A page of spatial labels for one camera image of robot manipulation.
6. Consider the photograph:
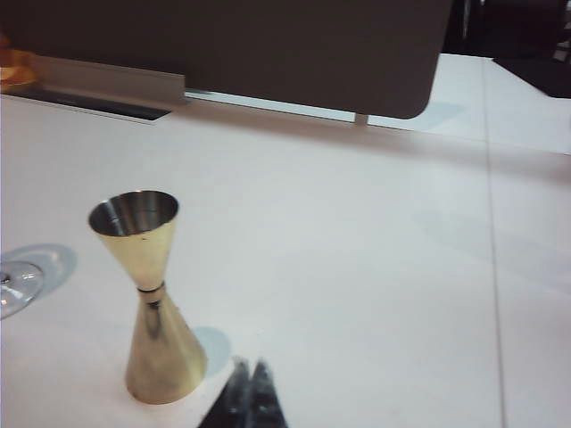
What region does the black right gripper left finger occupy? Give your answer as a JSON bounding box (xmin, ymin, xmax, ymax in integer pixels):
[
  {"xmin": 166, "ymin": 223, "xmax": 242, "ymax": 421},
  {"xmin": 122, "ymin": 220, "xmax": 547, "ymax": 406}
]
[{"xmin": 197, "ymin": 355, "xmax": 253, "ymax": 428}]

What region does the clear wine glass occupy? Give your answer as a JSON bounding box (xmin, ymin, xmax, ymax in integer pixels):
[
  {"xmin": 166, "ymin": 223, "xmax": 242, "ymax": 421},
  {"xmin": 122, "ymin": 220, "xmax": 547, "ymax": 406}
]
[{"xmin": 0, "ymin": 260, "xmax": 46, "ymax": 320}]

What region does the orange object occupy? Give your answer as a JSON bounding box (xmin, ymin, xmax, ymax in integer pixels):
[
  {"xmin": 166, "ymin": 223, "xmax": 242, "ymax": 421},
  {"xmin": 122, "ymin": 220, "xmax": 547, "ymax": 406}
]
[{"xmin": 0, "ymin": 31, "xmax": 42, "ymax": 86}]

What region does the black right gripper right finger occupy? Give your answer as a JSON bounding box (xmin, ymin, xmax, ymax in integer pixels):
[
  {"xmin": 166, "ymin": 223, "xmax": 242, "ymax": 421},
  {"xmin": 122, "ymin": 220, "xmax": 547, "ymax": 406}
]
[{"xmin": 249, "ymin": 358, "xmax": 292, "ymax": 428}]

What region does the wide brown desk divider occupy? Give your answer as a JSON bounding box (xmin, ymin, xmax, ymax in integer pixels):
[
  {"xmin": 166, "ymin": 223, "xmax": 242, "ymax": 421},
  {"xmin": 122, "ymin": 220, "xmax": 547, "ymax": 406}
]
[{"xmin": 0, "ymin": 0, "xmax": 448, "ymax": 120}]

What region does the beige desk cable flap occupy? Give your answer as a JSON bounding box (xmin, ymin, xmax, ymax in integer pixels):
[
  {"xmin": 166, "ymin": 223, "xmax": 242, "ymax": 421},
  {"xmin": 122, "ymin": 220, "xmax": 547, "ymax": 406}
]
[{"xmin": 31, "ymin": 54, "xmax": 186, "ymax": 106}]

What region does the gold double jigger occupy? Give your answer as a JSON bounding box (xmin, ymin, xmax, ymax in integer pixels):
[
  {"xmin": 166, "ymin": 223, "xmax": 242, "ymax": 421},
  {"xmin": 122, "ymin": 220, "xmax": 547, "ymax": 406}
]
[{"xmin": 87, "ymin": 189, "xmax": 209, "ymax": 406}]

